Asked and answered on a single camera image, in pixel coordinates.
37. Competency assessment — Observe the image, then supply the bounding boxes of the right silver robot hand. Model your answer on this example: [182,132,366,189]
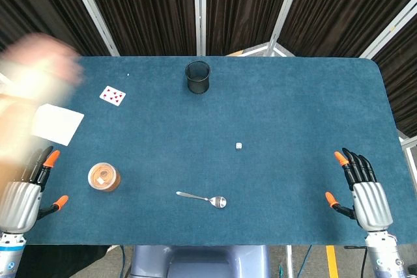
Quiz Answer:
[324,147,394,232]

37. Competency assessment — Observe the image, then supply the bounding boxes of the blurred person hand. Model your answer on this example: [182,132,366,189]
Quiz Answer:
[0,33,86,89]

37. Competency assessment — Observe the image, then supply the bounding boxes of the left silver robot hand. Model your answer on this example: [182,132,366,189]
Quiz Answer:
[0,146,70,234]

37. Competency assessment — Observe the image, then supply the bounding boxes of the person forearm light sleeve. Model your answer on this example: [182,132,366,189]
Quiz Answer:
[0,63,74,161]

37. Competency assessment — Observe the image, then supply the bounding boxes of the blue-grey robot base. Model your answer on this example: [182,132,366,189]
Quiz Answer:
[129,245,272,278]

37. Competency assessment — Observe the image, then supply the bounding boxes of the dark curtain divider panel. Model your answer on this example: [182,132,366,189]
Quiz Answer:
[0,0,112,57]
[360,7,417,139]
[201,0,307,57]
[78,0,200,57]
[279,0,417,58]

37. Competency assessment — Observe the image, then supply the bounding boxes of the white paper sheet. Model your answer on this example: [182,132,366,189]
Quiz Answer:
[31,103,85,147]

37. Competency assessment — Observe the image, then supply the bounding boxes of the red diamonds playing card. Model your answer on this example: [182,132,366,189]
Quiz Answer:
[99,85,127,107]

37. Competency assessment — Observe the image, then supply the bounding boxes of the clear jar of rubber bands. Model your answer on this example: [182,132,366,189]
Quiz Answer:
[87,161,122,193]

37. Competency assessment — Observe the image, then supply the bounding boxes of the white table leg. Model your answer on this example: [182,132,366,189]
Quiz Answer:
[285,245,295,278]

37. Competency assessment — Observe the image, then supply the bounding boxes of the metal spoon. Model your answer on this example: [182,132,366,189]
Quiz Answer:
[176,191,227,210]

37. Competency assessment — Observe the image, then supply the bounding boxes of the black mesh pen cup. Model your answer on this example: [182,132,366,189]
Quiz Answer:
[184,60,211,94]

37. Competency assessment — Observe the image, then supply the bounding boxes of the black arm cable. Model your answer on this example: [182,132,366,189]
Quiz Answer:
[343,245,369,278]

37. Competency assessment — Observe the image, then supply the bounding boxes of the blue cable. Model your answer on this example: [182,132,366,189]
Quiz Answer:
[301,245,313,278]

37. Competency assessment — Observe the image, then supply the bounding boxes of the dark cable beside base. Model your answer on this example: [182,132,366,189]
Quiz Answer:
[119,245,128,278]

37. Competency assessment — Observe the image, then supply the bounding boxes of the white divider foot frame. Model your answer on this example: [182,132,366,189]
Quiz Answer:
[227,41,296,57]

